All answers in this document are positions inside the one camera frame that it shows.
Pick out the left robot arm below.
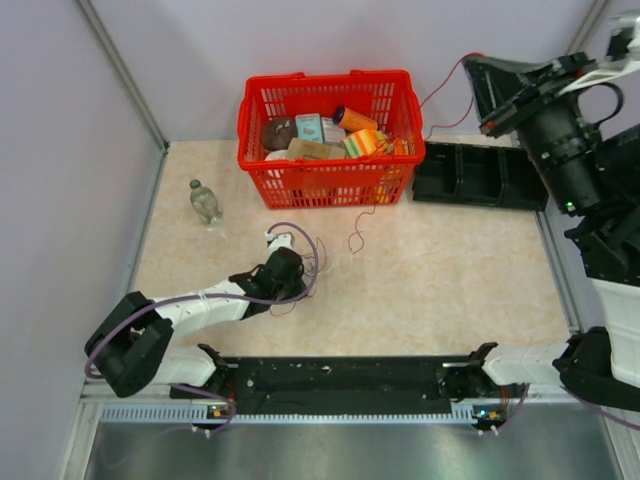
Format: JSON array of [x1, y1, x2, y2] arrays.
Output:
[[84, 247, 307, 398]]

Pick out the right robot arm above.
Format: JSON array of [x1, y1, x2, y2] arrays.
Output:
[[462, 53, 639, 411]]

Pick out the black three-compartment bin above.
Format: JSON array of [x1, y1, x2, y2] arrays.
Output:
[[412, 142, 549, 211]]

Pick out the clear plastic bottle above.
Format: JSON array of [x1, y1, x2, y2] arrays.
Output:
[[189, 179, 222, 226]]

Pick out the brown cardboard box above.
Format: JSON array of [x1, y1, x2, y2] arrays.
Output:
[[286, 138, 346, 160]]

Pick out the striped yellow green sponge pack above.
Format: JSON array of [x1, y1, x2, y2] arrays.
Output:
[[342, 129, 390, 158]]

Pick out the brown round bag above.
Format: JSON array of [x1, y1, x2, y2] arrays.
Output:
[[261, 117, 298, 152]]

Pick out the red plastic shopping basket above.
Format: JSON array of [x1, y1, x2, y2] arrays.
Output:
[[237, 70, 425, 209]]

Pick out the white grey small box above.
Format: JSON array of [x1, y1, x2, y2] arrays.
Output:
[[321, 117, 347, 146]]

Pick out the teal small box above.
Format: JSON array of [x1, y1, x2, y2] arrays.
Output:
[[295, 113, 324, 143]]

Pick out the orange cylindrical can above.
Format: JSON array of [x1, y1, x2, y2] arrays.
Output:
[[332, 106, 378, 132]]

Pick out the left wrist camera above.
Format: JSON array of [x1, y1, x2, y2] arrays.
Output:
[[265, 232, 295, 253]]

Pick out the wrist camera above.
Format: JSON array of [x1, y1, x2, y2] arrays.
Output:
[[265, 232, 295, 253], [605, 10, 639, 62]]

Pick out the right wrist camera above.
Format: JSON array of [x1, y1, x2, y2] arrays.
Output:
[[605, 10, 639, 62]]

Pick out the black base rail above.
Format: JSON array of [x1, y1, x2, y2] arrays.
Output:
[[199, 354, 531, 416]]

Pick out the grey slotted cable duct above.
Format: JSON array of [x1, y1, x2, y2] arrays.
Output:
[[100, 403, 502, 425]]

